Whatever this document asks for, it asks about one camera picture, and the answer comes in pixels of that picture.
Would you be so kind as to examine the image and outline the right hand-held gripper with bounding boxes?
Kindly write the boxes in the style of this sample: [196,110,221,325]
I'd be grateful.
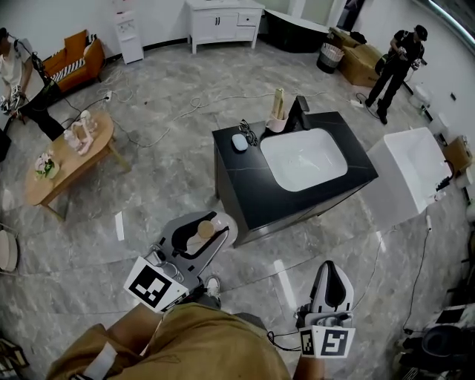
[295,261,356,359]

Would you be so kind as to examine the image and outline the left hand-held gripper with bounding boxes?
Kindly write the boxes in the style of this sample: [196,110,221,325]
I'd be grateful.
[123,210,231,313]

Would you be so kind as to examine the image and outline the pale bottle with wooden cap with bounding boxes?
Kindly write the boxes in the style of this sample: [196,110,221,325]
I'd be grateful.
[184,212,239,254]

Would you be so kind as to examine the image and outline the person's right forearm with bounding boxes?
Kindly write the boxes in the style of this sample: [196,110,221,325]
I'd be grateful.
[295,355,328,380]

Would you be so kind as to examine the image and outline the person's left forearm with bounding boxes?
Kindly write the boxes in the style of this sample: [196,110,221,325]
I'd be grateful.
[105,302,168,359]

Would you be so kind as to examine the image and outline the black sink counter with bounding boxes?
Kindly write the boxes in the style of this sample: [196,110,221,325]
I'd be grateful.
[212,111,380,234]

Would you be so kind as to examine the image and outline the white sink basin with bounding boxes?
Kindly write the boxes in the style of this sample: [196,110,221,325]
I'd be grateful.
[259,127,349,193]

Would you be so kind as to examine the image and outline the person's white shoe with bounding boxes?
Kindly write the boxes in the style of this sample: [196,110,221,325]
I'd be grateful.
[205,275,222,298]

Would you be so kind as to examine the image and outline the dark vanity cabinet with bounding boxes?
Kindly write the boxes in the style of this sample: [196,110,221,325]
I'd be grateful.
[214,142,330,249]

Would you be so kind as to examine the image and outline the person's brown clothing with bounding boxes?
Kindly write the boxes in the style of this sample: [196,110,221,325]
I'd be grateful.
[45,296,298,380]

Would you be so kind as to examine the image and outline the black eyeglasses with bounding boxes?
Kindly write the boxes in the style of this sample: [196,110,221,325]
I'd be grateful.
[237,119,259,145]

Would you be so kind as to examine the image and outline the black backpack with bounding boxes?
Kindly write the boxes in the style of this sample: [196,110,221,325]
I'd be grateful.
[397,303,475,380]

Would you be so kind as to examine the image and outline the oval wooden coffee table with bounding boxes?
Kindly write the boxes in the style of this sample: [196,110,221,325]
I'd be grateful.
[24,110,133,220]

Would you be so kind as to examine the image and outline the pink cup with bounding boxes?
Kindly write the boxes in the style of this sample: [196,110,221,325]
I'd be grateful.
[266,113,290,134]

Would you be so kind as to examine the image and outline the pink figurine sculpture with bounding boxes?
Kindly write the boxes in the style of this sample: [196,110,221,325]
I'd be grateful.
[63,110,99,156]

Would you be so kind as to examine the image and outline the beige tube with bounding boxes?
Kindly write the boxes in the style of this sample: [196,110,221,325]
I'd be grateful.
[273,87,287,120]

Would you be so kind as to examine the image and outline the potted pink flowers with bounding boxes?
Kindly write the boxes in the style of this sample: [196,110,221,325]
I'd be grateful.
[33,151,61,180]

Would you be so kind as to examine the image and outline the black faucet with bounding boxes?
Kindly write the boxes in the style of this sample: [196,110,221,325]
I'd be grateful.
[283,95,311,133]

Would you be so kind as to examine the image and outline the round white stool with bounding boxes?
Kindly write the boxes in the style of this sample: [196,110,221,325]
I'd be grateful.
[0,221,22,276]

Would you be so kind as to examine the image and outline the small cardboard box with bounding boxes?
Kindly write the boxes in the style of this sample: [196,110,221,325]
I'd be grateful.
[442,134,475,174]

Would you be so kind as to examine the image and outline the orange sofa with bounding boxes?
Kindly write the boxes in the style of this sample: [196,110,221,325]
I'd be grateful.
[39,30,107,94]

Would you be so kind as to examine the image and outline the striped cushion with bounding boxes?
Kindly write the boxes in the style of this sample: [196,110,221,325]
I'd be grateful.
[50,33,98,83]

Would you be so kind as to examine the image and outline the white toilet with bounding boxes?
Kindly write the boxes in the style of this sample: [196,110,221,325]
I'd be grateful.
[409,84,433,109]

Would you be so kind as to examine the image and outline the white water dispenser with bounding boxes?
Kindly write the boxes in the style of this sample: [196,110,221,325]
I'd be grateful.
[112,2,145,65]

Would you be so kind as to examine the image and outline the white vanity cabinet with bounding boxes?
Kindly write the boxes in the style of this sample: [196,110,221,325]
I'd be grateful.
[184,0,266,55]

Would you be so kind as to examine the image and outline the woven laundry basket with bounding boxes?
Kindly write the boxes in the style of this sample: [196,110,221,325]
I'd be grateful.
[316,42,346,74]

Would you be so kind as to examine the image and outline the black bathtub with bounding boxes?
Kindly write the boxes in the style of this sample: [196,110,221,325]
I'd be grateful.
[263,9,332,53]

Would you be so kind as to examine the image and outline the large cardboard box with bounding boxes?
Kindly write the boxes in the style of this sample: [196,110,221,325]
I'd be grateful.
[328,27,387,88]

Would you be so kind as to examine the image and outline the thin black cable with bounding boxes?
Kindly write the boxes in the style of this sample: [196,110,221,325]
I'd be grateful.
[402,213,433,333]

